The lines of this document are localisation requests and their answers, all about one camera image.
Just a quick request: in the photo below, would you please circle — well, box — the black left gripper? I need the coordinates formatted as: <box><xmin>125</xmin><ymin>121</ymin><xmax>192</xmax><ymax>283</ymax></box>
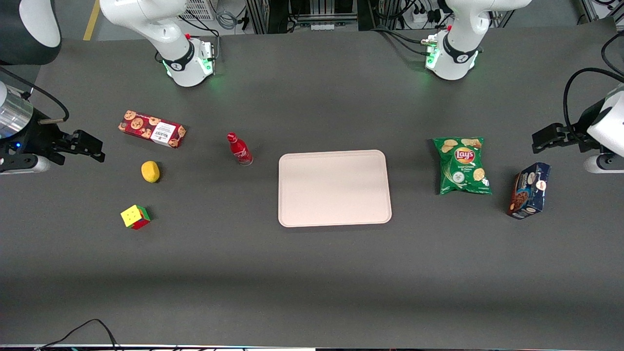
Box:
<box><xmin>532</xmin><ymin>103</ymin><xmax>605</xmax><ymax>155</ymax></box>

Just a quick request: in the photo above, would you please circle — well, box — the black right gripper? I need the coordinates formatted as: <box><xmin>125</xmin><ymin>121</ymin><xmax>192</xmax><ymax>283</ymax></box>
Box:
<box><xmin>0</xmin><ymin>113</ymin><xmax>106</xmax><ymax>169</ymax></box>

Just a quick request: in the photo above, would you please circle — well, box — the red coke bottle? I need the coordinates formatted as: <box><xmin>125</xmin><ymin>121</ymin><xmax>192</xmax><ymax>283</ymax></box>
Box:
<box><xmin>227</xmin><ymin>132</ymin><xmax>254</xmax><ymax>167</ymax></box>

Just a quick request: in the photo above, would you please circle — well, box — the beige plastic tray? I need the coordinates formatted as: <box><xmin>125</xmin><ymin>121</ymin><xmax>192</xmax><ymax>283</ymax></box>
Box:
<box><xmin>278</xmin><ymin>150</ymin><xmax>392</xmax><ymax>228</ymax></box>

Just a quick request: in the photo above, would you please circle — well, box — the dark blue cookie box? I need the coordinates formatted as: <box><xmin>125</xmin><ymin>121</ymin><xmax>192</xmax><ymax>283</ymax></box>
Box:
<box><xmin>506</xmin><ymin>162</ymin><xmax>552</xmax><ymax>220</ymax></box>

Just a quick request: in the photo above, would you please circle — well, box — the red cookie box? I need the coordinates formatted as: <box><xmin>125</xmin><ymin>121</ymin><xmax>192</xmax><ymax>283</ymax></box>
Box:
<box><xmin>118</xmin><ymin>110</ymin><xmax>187</xmax><ymax>149</ymax></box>

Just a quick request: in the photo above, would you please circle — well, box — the yellow lemon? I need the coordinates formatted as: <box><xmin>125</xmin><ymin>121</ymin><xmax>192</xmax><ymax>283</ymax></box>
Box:
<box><xmin>141</xmin><ymin>160</ymin><xmax>161</xmax><ymax>184</ymax></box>

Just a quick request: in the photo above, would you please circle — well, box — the colourful rubik's cube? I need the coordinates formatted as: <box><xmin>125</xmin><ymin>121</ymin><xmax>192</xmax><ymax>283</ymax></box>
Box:
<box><xmin>120</xmin><ymin>204</ymin><xmax>152</xmax><ymax>230</ymax></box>

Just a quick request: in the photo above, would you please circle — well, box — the green lays chips bag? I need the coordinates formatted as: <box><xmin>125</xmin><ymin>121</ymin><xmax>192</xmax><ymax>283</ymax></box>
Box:
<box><xmin>433</xmin><ymin>137</ymin><xmax>492</xmax><ymax>195</ymax></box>

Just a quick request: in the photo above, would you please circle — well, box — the white power strip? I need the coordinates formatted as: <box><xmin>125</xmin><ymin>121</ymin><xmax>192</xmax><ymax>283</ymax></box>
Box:
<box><xmin>409</xmin><ymin>9</ymin><xmax>442</xmax><ymax>25</ymax></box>

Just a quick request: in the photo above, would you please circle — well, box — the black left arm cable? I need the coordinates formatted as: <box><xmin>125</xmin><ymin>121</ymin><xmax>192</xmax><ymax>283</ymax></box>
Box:
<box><xmin>563</xmin><ymin>67</ymin><xmax>624</xmax><ymax>135</ymax></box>

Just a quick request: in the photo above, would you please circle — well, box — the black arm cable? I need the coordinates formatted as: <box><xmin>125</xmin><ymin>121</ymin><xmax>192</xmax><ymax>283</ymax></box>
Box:
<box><xmin>0</xmin><ymin>66</ymin><xmax>70</xmax><ymax>125</ymax></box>
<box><xmin>563</xmin><ymin>67</ymin><xmax>624</xmax><ymax>135</ymax></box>

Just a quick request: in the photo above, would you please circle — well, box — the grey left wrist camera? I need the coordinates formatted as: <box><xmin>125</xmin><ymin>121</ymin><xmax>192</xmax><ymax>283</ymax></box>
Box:
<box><xmin>584</xmin><ymin>153</ymin><xmax>624</xmax><ymax>174</ymax></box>

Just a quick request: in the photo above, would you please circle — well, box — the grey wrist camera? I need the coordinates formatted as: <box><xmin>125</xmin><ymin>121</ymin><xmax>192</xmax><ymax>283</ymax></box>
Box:
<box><xmin>584</xmin><ymin>153</ymin><xmax>624</xmax><ymax>174</ymax></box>
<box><xmin>0</xmin><ymin>155</ymin><xmax>51</xmax><ymax>175</ymax></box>

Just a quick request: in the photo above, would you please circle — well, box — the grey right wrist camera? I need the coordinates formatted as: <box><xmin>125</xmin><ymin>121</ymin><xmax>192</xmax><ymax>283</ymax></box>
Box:
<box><xmin>0</xmin><ymin>155</ymin><xmax>51</xmax><ymax>175</ymax></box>

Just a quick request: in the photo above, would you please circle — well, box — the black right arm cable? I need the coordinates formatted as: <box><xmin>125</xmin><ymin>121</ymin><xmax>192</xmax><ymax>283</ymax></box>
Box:
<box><xmin>0</xmin><ymin>66</ymin><xmax>70</xmax><ymax>125</ymax></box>

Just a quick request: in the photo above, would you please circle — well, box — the black looped side cable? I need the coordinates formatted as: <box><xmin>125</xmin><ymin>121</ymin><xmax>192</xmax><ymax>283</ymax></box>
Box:
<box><xmin>601</xmin><ymin>31</ymin><xmax>624</xmax><ymax>78</ymax></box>

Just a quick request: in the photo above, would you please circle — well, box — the black left base cable bundle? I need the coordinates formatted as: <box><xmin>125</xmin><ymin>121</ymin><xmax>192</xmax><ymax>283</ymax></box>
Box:
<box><xmin>370</xmin><ymin>25</ymin><xmax>439</xmax><ymax>56</ymax></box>

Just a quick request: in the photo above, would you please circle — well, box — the black table edge cable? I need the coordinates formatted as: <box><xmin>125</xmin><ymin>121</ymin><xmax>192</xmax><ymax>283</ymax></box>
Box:
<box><xmin>33</xmin><ymin>319</ymin><xmax>120</xmax><ymax>351</ymax></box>

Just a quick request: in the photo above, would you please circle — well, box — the grey coiled cable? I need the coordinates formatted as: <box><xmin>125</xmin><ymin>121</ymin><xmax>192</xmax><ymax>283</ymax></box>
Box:
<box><xmin>215</xmin><ymin>9</ymin><xmax>239</xmax><ymax>31</ymax></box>

